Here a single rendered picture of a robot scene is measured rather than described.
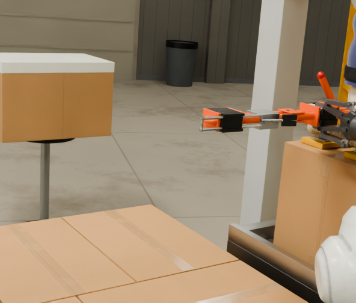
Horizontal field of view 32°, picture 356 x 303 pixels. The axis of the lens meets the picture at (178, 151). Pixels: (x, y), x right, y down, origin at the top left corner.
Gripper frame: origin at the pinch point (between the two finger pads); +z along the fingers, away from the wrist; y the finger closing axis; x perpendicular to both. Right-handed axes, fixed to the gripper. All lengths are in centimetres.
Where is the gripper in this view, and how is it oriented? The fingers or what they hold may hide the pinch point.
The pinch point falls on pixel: (314, 114)
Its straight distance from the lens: 190.2
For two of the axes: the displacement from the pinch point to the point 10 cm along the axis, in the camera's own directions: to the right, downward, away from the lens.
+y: -0.7, 9.6, 2.6
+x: 8.4, -0.8, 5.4
